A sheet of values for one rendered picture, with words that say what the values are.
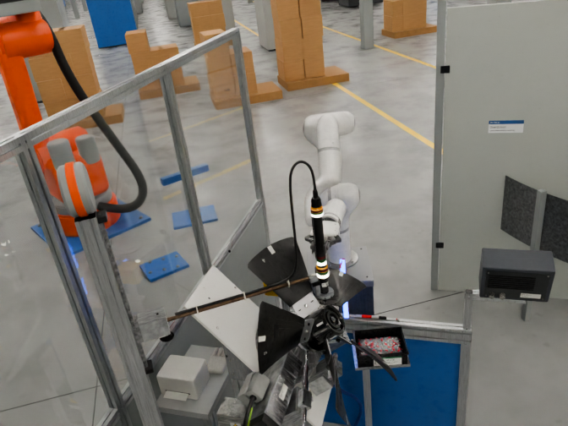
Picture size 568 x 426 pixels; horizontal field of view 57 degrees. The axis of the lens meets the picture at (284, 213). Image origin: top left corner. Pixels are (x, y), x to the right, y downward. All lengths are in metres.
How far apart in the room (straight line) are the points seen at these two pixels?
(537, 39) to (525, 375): 1.96
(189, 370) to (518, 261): 1.37
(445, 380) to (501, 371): 0.91
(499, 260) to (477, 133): 1.46
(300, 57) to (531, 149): 6.84
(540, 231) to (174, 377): 2.37
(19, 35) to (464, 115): 3.79
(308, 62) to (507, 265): 8.15
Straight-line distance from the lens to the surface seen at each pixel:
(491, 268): 2.19
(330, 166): 2.06
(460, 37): 3.37
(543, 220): 3.52
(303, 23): 9.84
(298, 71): 9.96
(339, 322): 1.93
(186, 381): 2.18
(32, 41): 5.33
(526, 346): 3.74
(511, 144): 3.58
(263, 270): 1.91
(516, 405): 3.37
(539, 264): 2.23
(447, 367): 2.62
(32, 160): 1.64
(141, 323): 1.81
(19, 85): 5.40
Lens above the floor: 2.44
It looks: 27 degrees down
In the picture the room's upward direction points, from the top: 7 degrees counter-clockwise
